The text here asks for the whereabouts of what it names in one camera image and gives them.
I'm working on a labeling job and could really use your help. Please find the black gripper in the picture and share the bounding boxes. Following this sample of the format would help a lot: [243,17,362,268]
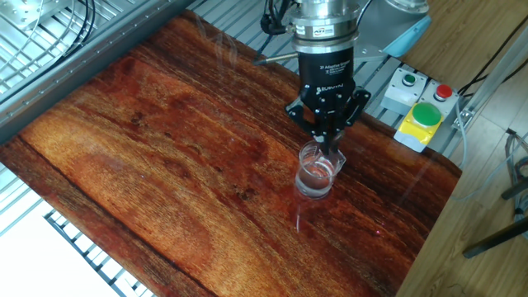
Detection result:
[285,47,371,153]

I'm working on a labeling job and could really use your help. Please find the clear glass stirring rod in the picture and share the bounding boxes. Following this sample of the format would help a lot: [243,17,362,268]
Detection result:
[319,130,346,174]

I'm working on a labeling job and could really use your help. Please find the clear glass beaker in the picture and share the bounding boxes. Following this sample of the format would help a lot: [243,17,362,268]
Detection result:
[295,139,347,200]

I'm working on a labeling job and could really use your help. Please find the grey box small green button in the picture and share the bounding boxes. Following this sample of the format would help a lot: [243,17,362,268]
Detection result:
[379,68,429,116]

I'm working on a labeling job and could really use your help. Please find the yellow box large green button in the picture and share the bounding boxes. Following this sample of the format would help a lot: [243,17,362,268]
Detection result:
[394,101,446,153]

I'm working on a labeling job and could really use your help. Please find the silver force torque sensor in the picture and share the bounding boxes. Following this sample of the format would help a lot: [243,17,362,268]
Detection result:
[288,0,361,54]

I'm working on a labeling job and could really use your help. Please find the grey box red button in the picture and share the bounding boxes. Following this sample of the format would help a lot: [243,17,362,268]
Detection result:
[418,80,460,125]

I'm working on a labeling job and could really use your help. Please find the wood-grain table mat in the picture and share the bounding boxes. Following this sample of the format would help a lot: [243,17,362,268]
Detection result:
[0,10,462,297]

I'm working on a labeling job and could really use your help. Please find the black metal leg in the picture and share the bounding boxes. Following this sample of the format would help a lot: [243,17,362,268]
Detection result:
[501,177,528,201]
[462,216,528,260]

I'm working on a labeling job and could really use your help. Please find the aluminium mounting plate with holes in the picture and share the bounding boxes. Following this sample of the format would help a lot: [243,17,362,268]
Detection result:
[0,0,72,31]

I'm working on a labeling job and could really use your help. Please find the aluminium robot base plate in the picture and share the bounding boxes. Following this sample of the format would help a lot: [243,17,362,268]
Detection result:
[352,39,398,66]

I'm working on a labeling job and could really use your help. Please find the grey cable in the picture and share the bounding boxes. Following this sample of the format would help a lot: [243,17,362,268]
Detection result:
[451,102,528,203]

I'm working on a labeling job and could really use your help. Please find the thin black floor cables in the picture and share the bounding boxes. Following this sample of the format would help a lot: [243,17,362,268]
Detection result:
[457,12,528,97]

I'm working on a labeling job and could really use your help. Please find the aluminium frame post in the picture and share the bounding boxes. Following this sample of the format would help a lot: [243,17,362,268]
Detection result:
[451,26,528,131]

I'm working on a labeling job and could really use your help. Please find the coloured cable bundle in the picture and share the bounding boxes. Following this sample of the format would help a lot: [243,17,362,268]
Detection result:
[505,127,528,240]

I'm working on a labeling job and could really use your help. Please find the black table cables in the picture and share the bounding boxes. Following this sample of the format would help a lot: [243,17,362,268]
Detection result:
[61,0,97,57]

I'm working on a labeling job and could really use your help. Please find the grey aluminium rail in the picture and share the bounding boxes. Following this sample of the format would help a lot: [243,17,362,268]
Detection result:
[0,0,195,144]

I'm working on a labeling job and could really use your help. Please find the thin white cable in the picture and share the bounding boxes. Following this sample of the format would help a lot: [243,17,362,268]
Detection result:
[0,0,80,78]

